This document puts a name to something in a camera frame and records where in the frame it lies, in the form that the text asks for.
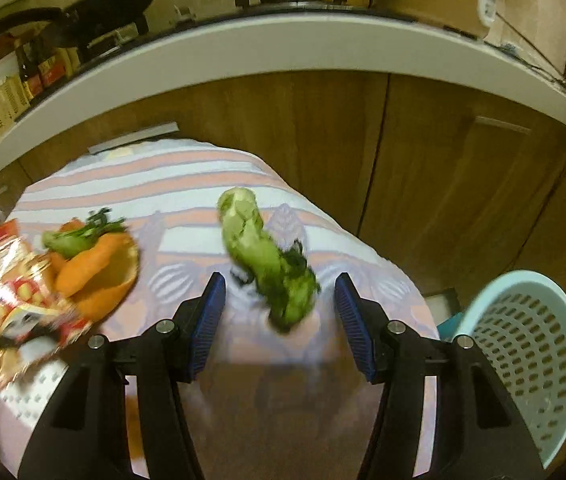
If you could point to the striped tablecloth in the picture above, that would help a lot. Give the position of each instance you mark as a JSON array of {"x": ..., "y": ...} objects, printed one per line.
[{"x": 188, "y": 195}]

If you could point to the green vegetable stalk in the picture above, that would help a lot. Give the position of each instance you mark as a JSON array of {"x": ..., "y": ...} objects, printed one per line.
[{"x": 258, "y": 255}]

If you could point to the printed paper sheet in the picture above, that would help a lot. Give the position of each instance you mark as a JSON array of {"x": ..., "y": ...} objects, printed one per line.
[{"x": 0, "y": 107}]

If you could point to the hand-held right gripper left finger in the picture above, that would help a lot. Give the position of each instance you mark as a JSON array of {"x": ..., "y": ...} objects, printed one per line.
[{"x": 207, "y": 322}]

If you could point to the white kitchen countertop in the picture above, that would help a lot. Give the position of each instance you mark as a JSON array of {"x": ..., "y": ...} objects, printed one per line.
[{"x": 313, "y": 45}]

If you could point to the green leafy vegetable scrap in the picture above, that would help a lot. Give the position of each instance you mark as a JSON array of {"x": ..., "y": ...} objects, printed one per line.
[{"x": 70, "y": 242}]

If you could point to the red snack packet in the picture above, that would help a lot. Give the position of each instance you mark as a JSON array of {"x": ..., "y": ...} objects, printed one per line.
[{"x": 18, "y": 300}]

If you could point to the orange bowl with vegetables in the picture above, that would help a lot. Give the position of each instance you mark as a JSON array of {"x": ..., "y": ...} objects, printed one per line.
[{"x": 103, "y": 265}]

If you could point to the wooden cabinet door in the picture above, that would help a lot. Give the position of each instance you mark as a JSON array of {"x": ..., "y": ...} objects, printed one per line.
[
  {"x": 463, "y": 200},
  {"x": 273, "y": 115}
]

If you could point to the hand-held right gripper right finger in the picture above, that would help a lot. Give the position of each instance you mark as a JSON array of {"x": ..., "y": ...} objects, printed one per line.
[{"x": 355, "y": 325}]

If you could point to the cardboard box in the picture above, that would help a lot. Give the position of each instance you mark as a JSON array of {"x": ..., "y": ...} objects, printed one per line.
[{"x": 533, "y": 10}]

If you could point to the light blue perforated basket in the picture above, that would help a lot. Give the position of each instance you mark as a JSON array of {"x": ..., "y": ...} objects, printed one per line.
[{"x": 523, "y": 350}]

